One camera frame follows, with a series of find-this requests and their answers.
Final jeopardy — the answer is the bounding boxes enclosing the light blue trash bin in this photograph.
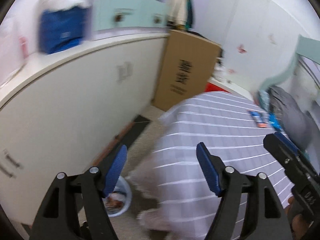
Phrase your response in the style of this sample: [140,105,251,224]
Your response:
[103,176,132,217]

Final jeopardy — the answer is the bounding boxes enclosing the hanging cream jacket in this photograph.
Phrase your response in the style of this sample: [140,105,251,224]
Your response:
[166,0,194,30]

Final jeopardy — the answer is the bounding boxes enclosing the blue folded bag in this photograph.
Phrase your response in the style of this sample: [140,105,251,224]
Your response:
[38,7,87,54]

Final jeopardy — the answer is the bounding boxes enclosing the person's right hand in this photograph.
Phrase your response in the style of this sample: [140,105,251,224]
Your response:
[284,196,310,238]

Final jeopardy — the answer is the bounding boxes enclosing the mint green bunk bed frame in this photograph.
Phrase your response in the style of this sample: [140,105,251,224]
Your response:
[258,35,319,91]

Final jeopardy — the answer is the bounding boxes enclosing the brown cardboard box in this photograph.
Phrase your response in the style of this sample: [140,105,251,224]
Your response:
[152,30,221,111]

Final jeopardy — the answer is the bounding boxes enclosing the mint green drawer unit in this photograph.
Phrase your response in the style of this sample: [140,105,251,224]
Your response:
[92,0,167,31]

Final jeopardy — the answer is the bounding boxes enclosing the white red plastic bag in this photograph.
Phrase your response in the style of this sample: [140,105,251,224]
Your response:
[0,14,28,86]

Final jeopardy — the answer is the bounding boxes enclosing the cream low cabinet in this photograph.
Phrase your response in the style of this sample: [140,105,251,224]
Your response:
[1,34,167,225]

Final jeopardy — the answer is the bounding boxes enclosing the blue orange snack packet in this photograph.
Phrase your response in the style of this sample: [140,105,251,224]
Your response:
[248,111,267,128]

